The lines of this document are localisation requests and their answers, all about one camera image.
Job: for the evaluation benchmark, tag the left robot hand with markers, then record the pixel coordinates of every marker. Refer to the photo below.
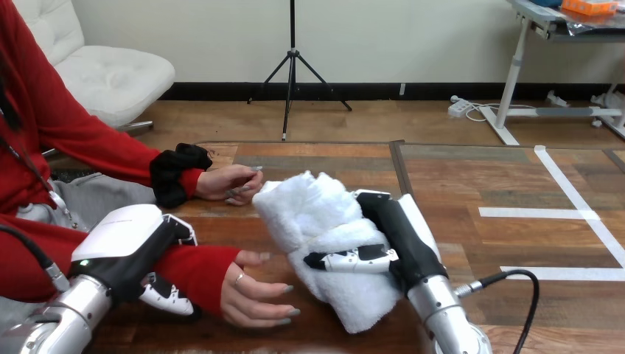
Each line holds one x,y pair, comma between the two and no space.
122,239

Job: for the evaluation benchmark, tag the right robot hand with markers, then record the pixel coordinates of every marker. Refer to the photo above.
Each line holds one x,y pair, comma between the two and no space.
400,234

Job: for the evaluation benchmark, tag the foil sheet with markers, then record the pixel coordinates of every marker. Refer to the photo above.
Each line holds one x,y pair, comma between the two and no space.
591,23

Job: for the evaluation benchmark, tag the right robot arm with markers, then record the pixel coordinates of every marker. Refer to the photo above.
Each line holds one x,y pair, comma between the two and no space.
447,317

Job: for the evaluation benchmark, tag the orange thing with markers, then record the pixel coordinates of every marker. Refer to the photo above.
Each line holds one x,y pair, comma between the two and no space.
588,6

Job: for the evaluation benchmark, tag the person's forearm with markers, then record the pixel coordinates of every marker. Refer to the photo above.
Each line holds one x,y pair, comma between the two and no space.
200,273
127,156

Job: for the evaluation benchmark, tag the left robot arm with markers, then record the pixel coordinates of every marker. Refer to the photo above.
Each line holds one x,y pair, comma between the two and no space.
68,312

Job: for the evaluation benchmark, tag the white power strip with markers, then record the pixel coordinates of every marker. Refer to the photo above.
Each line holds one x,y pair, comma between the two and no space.
459,107

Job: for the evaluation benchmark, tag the white towel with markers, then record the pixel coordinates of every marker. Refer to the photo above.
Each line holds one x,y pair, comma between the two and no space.
307,215

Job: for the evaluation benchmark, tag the white desk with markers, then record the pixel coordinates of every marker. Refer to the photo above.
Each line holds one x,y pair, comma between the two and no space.
512,73

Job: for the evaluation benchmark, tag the black tripod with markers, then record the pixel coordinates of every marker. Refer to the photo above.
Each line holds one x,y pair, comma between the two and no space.
291,68

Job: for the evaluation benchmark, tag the person's hand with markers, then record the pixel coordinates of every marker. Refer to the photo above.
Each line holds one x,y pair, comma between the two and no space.
220,183
244,298

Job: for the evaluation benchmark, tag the person's body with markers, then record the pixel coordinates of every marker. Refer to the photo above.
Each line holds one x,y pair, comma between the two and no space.
24,122

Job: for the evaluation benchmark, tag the white cushioned chair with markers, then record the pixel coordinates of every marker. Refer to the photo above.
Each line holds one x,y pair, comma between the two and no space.
107,78

